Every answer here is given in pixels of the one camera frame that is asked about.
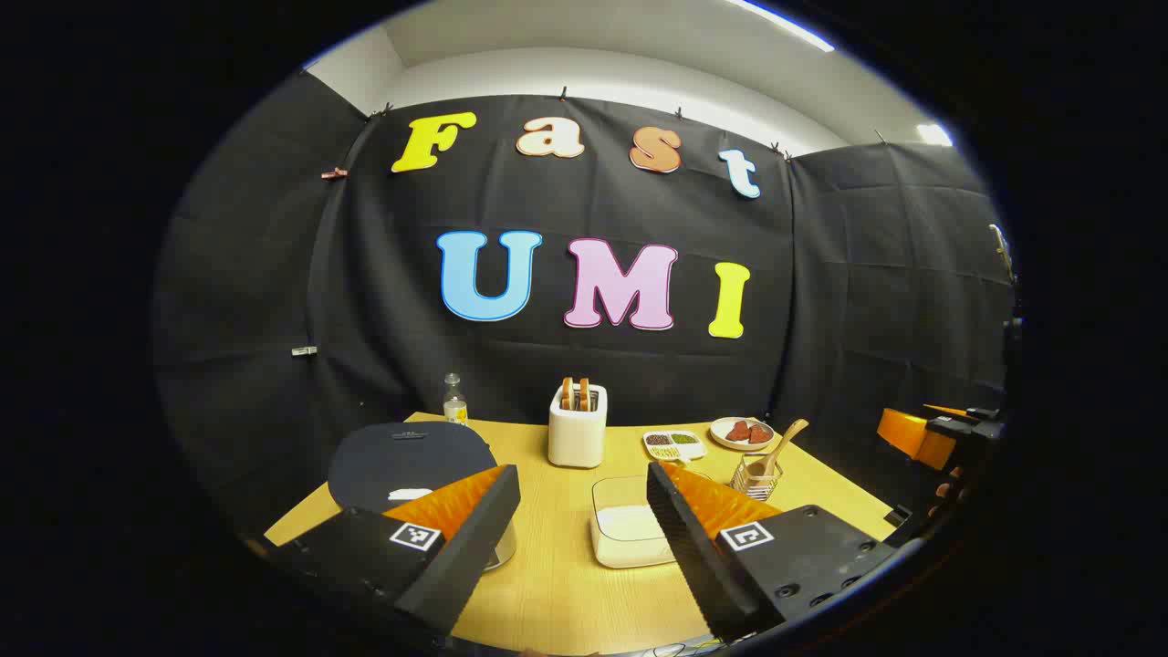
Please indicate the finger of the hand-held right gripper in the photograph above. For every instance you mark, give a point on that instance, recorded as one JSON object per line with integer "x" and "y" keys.
{"x": 917, "y": 438}

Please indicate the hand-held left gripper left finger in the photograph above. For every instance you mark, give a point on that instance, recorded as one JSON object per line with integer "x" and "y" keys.
{"x": 461, "y": 566}

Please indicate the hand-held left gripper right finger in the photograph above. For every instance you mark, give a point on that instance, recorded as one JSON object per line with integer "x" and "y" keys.
{"x": 698, "y": 566}

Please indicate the dark blue rice cooker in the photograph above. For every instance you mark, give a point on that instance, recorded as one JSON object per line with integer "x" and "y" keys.
{"x": 401, "y": 456}

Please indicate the wooden spoon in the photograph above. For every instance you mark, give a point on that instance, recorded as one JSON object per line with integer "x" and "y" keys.
{"x": 783, "y": 443}

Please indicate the clear plastic rice container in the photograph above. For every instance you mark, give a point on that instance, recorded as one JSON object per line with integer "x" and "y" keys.
{"x": 620, "y": 552}

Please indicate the white divided dish of beans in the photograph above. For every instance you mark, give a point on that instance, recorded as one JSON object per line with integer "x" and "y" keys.
{"x": 675, "y": 445}

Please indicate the round white plate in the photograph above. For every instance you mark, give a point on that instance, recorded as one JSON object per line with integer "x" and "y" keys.
{"x": 721, "y": 438}

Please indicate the red meat piece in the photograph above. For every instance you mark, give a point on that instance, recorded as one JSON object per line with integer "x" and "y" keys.
{"x": 760, "y": 434}
{"x": 737, "y": 432}

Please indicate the small clear bottle yellow label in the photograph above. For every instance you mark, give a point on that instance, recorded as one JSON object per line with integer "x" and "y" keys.
{"x": 455, "y": 409}

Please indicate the white toaster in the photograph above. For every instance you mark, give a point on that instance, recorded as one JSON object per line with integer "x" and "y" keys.
{"x": 577, "y": 438}

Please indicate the toast bread slice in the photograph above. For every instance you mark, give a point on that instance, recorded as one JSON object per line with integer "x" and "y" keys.
{"x": 568, "y": 394}
{"x": 584, "y": 395}

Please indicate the ceiling light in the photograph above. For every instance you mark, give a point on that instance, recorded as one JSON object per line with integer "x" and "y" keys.
{"x": 934, "y": 135}

